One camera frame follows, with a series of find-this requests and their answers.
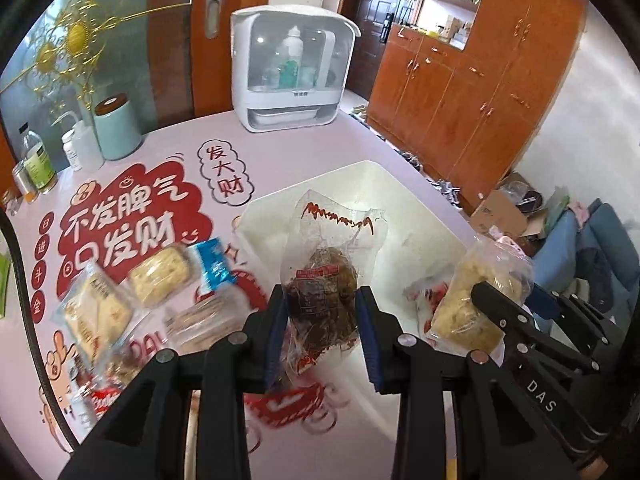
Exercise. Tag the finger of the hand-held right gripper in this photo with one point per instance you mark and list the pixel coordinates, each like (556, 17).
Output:
(505, 317)
(575, 320)

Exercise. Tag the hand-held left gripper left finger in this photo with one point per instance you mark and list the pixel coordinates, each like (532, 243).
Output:
(276, 332)

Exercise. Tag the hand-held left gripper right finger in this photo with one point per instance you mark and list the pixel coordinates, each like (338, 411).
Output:
(369, 340)

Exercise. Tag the yellow pastry packet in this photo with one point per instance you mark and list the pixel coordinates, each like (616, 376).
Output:
(467, 300)

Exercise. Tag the dark brown snack packet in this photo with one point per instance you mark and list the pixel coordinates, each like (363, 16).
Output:
(320, 300)

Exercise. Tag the clear wafer packet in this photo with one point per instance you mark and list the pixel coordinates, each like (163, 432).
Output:
(200, 320)

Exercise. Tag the ribbed yellow cake packet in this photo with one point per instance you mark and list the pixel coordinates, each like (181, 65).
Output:
(160, 272)

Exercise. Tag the small brown snack packet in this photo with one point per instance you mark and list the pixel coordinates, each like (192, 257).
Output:
(127, 365)

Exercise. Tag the white plastic storage bin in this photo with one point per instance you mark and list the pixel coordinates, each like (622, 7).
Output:
(350, 185)

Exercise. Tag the sandwich cracker packet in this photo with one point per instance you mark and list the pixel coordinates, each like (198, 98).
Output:
(95, 310)

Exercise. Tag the red and white cookie packet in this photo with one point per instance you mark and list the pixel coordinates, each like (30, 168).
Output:
(100, 402)

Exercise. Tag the red snack packet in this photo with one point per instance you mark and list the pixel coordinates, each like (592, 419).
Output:
(425, 297)

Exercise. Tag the blue chair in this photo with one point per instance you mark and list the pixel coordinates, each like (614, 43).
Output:
(600, 240)

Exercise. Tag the blue snack packet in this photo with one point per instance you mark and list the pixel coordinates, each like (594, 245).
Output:
(215, 265)

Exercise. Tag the cardboard box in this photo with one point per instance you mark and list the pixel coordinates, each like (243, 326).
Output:
(500, 210)

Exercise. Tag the row of shoes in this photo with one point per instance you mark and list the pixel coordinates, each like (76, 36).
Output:
(447, 191)

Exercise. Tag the white sterilizer cabinet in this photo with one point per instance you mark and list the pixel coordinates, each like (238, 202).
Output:
(285, 110)

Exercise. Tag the teal canister with brown lid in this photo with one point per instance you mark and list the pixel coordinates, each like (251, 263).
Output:
(117, 130)

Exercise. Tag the clear wash bottle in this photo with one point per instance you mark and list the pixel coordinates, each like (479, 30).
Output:
(90, 147)

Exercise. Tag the small white bottle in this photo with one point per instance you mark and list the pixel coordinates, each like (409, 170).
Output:
(71, 152)

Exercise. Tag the white and teal bottle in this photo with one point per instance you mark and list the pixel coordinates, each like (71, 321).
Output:
(291, 55)

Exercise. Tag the glass bottle with green label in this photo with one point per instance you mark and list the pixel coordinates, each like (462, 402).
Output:
(40, 165)

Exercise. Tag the small glass jar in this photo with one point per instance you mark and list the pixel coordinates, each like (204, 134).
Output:
(10, 201)

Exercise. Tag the metal can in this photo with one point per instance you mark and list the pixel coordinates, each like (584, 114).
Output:
(21, 180)

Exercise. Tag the dark entrance door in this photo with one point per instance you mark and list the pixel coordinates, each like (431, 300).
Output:
(365, 35)

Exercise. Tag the glass door with gold ornament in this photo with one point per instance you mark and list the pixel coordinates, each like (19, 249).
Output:
(140, 50)

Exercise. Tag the wooden wall cabinet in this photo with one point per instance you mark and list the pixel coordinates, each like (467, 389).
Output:
(475, 95)

